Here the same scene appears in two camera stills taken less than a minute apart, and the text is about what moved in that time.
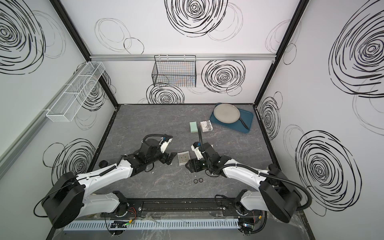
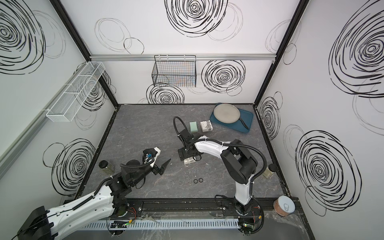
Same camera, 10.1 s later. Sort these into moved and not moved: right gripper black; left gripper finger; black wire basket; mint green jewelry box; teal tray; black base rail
Moved: right gripper black; left gripper finger
Not moved: mint green jewelry box; black wire basket; black base rail; teal tray
